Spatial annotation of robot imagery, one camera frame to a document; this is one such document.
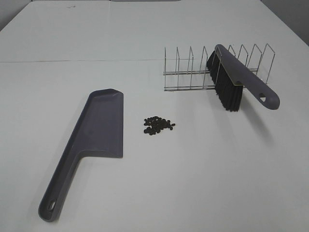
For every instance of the chrome wire dish rack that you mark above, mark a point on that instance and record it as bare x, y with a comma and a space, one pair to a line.
192, 73

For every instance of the grey plastic dustpan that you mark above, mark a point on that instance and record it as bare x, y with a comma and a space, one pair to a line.
97, 133

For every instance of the pile of coffee beans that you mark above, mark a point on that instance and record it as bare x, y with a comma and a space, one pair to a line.
155, 125

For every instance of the grey hand brush black bristles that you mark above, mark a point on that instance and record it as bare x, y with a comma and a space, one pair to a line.
230, 76

